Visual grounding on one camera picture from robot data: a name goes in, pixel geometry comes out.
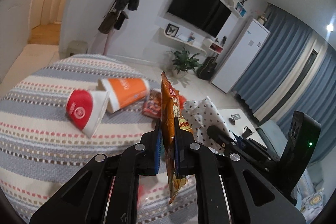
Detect white heart-patterned paper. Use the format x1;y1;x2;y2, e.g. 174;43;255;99
182;96;236;154

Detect red and white paper cup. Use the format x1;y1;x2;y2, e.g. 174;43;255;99
66;89;109;138

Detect orange chip bag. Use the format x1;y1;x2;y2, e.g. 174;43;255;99
161;72;193;204

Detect black mug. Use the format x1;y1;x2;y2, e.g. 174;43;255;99
241;126;254;139

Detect small black phone stand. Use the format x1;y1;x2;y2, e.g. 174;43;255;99
228;113;241;125

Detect black device with green light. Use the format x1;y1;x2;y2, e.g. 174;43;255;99
276;110;321;205

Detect floral cushion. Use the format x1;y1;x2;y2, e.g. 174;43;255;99
300;188;324;224

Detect striped woven sofa cover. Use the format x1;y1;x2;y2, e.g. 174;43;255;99
1;54;155;223

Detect white refrigerator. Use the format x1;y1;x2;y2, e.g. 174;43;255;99
211;18;270;93

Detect blue window curtains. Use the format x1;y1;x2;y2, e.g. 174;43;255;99
233;5;335;164

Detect red snack packet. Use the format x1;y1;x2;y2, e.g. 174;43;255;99
142;89;161;119

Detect black acoustic guitar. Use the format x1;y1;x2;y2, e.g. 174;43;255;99
197;54;218;80

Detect orange and white paper cup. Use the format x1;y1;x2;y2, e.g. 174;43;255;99
97;78;150;113

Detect green potted plant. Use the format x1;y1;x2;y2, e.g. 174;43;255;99
170;47;201;79

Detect small beige stool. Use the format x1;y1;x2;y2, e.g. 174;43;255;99
66;40;88;57

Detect framed butterfly picture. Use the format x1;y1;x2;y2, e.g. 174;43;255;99
165;23;179;38

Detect pink coat stand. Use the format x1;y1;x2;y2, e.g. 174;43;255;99
102;11;118;55

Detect brown hanging bag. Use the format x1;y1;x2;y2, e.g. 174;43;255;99
98;11;129;34

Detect white curved wall shelf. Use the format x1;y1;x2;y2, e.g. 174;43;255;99
159;27;208;55

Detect black wall television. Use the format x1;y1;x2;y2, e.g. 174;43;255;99
167;0;231;38

